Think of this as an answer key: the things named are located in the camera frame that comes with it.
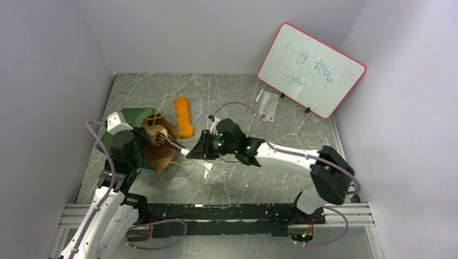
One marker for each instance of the aluminium side rail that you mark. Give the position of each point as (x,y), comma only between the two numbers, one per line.
(352,195)

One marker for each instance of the white ruler package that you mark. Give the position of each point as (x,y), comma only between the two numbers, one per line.
(268,106)

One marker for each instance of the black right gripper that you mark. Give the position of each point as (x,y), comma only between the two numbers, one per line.
(206,144)

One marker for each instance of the white pink marker pen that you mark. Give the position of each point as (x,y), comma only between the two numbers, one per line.
(259,96)

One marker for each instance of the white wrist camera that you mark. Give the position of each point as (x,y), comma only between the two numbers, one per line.
(117,123)
(214,121)

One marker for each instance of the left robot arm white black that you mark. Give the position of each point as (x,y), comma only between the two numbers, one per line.
(113,209)

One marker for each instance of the silver metal tongs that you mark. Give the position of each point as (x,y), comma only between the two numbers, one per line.
(161,139)

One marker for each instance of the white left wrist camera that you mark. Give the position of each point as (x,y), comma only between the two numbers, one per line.
(117,123)

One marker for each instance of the pink framed whiteboard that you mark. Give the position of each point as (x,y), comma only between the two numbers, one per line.
(310,72)

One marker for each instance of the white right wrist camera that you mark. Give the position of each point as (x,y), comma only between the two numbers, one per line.
(214,121)

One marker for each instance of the orange fake bread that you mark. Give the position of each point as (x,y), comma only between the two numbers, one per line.
(183,119)

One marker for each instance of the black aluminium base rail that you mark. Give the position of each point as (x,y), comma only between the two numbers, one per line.
(167,220)

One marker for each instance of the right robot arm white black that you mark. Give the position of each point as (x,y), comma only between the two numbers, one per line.
(329,171)

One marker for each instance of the green paper bag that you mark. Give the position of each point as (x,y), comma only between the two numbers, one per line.
(157,156)

